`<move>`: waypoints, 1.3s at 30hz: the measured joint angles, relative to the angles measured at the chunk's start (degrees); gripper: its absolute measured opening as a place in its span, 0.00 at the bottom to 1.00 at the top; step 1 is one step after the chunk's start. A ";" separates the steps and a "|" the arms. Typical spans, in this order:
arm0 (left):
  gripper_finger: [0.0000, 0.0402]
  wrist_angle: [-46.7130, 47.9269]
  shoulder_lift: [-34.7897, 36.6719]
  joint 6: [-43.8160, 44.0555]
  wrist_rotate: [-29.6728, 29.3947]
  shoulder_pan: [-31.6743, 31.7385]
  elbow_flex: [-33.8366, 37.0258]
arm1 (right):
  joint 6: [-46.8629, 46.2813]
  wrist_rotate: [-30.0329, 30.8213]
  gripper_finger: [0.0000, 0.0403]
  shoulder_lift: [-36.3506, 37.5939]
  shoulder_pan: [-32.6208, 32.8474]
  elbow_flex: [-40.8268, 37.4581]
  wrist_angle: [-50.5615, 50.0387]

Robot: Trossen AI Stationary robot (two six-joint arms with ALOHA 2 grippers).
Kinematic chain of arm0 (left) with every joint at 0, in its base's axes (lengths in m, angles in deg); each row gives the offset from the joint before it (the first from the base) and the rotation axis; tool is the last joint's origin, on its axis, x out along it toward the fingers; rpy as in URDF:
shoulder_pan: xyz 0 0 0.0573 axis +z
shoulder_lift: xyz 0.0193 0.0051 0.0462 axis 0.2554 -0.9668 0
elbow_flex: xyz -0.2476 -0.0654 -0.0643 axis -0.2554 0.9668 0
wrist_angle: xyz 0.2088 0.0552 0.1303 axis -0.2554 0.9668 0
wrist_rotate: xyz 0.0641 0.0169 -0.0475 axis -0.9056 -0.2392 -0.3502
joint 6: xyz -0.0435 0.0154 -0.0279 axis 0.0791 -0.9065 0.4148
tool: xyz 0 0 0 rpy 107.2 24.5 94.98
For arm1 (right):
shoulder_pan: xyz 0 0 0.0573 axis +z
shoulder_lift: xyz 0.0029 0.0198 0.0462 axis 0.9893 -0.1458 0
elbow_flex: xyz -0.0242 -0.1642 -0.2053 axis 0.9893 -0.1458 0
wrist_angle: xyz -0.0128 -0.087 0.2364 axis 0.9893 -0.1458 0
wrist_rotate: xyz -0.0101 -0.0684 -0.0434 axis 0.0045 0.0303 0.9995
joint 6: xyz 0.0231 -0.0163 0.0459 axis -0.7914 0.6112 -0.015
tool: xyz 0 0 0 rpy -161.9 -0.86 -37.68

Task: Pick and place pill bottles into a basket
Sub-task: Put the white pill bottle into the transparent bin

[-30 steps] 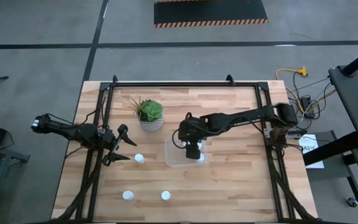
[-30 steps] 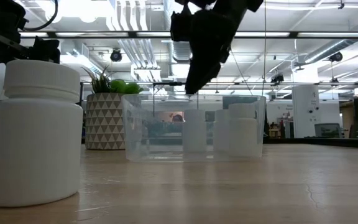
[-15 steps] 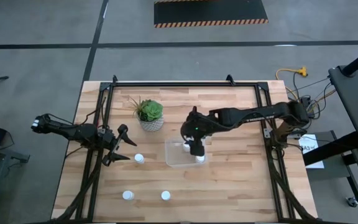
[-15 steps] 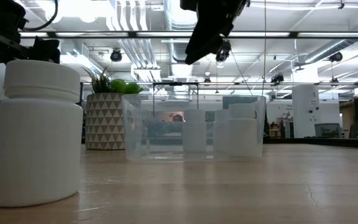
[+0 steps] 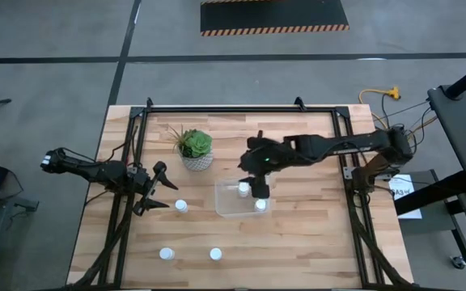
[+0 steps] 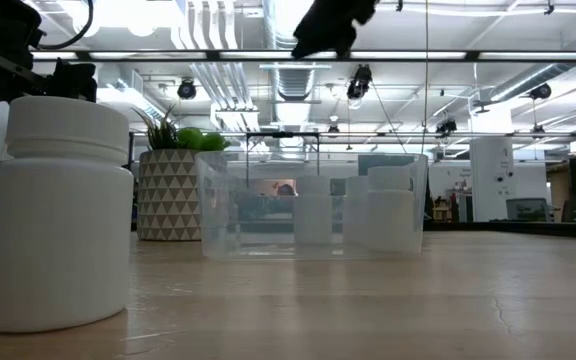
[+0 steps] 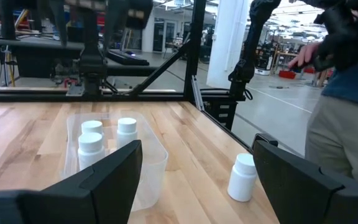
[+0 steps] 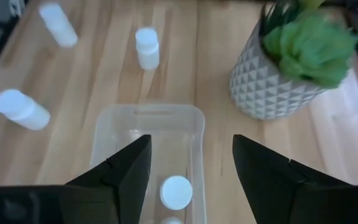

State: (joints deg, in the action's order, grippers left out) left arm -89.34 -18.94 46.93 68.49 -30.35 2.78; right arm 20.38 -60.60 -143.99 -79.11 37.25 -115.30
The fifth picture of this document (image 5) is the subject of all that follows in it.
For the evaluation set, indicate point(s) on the spiky air plant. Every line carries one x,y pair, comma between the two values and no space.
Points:
178,139

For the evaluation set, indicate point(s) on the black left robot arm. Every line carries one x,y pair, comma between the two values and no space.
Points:
95,169

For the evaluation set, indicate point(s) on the caster wheel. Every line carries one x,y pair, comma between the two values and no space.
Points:
458,262

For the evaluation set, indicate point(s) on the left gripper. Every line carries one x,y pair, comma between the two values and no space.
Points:
140,182

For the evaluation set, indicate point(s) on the green succulent plant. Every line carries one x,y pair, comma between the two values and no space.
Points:
198,143

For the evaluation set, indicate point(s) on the white pill bottle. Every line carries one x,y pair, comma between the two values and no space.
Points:
166,253
181,205
260,205
243,189
215,254

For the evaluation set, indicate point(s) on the black hazard-striped floor mat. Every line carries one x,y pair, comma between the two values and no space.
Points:
273,14

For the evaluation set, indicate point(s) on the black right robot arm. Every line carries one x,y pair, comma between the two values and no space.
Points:
338,147

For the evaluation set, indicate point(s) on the black aluminium table frame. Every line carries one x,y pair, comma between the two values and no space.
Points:
237,109

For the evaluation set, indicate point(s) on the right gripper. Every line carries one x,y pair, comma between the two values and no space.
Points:
263,155

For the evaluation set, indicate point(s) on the white paper sheet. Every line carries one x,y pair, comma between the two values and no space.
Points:
405,192

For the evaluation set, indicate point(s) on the triangle-patterned plant pot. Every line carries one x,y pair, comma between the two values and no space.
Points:
196,163

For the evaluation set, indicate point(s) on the clear plastic basket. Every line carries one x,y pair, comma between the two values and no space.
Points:
229,202

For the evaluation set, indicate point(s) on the dark grey side table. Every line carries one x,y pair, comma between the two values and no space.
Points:
465,133

